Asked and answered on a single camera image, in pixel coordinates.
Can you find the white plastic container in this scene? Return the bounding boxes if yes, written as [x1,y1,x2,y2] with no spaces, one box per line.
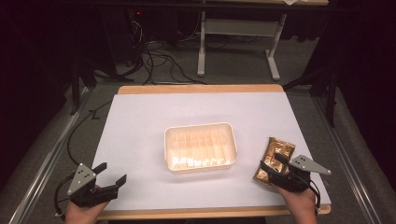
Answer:
[163,121,239,175]

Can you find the wooden table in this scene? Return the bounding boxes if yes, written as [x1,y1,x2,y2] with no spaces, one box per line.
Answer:
[92,83,332,221]

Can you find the person's right hand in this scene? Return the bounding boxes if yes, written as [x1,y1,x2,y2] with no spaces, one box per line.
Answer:
[272,183,319,224]

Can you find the left hand-held gripper cable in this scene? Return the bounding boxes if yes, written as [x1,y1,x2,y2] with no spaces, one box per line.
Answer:
[53,172,77,218]

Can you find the metal floor rail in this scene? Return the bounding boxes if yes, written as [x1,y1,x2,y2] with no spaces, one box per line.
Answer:
[312,96,383,224]
[8,87,92,224]

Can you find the white table mat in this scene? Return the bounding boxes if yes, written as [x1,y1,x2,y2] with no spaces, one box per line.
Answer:
[92,91,332,213]

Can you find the golden foil packet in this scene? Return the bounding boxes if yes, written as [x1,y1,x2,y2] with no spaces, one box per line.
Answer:
[252,167,278,188]
[262,136,297,175]

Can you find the bundle of black cables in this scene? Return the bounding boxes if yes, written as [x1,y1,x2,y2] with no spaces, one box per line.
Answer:
[124,18,208,86]

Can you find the person's left hand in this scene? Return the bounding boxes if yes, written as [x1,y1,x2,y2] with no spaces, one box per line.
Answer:
[64,184,110,224]

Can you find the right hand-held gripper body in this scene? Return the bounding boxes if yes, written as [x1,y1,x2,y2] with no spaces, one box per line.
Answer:
[267,154,332,193]

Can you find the black floor cable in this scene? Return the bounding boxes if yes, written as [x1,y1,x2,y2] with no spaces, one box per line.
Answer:
[66,100,114,166]

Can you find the black metal stand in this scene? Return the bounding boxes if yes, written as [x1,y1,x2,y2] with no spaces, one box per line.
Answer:
[68,57,134,117]
[281,63,341,128]

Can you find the black computer tower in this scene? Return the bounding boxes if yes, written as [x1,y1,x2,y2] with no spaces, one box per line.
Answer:
[123,8,148,68]

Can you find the hand-held gripper cable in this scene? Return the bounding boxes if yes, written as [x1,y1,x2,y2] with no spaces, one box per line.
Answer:
[53,172,77,218]
[292,173,322,217]

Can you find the right hand-held gripper cable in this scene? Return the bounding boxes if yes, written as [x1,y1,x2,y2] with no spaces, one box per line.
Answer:
[292,173,322,217]

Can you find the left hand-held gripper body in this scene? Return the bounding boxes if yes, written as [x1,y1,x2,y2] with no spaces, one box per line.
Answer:
[66,162,120,208]

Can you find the white metal desk frame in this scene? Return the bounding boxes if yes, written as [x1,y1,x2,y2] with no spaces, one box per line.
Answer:
[196,0,330,82]

